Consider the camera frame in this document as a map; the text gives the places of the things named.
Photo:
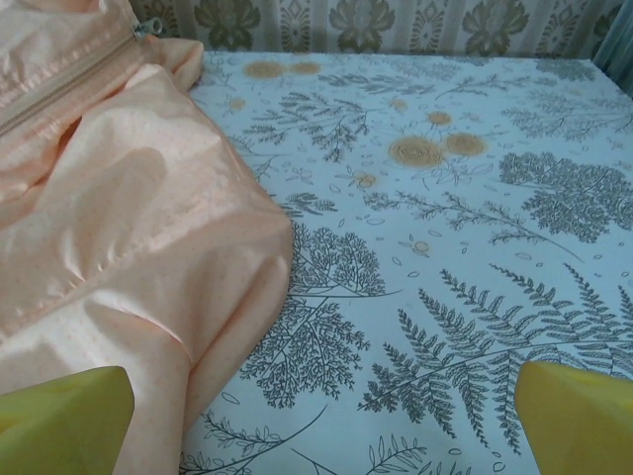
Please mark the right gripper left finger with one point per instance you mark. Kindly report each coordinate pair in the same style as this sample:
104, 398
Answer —
59, 425

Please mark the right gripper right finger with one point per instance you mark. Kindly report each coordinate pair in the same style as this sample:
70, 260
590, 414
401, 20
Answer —
583, 425

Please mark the orange and green zip jacket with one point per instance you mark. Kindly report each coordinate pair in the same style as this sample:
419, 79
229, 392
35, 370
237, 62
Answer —
123, 222

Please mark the floral patterned table cover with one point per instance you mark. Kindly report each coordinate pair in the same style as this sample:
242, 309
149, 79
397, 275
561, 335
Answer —
395, 247

